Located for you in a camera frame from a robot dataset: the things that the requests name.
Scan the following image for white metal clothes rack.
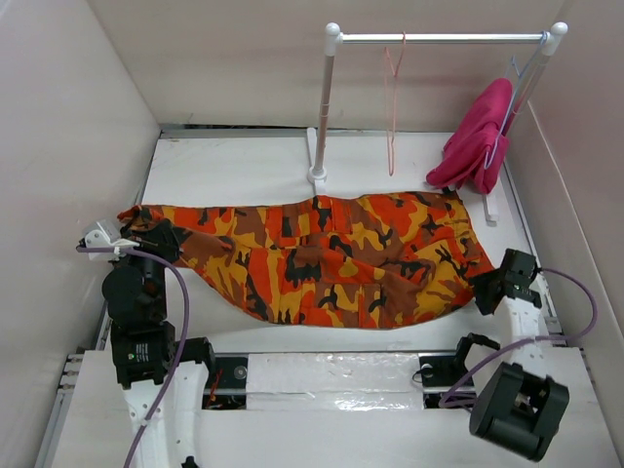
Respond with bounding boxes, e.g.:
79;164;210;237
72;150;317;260
306;21;568;225

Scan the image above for pink wire hanger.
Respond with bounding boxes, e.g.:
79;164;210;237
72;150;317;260
383;31;407;176

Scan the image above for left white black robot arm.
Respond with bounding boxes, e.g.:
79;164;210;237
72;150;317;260
102;220;217;467

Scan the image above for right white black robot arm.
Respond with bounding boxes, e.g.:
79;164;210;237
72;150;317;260
450;249;569;462

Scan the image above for magenta pink garment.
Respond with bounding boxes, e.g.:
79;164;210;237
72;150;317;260
426;78;513;194

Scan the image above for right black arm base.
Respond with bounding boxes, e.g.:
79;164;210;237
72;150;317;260
412;332;500;410

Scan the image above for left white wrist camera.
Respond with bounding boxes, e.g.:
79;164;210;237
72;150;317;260
76;219;121;254

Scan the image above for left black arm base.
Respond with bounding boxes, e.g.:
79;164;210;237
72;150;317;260
202;353;249;410

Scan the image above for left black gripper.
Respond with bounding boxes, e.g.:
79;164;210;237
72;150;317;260
108;215;183;316

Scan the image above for light blue wire hanger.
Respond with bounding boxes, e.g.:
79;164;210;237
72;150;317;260
484;31;548;170

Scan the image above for silver taped white panel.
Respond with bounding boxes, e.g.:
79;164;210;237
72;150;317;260
246;352;424;411

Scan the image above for orange camouflage trousers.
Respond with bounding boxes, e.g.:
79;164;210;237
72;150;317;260
119;191;492;330

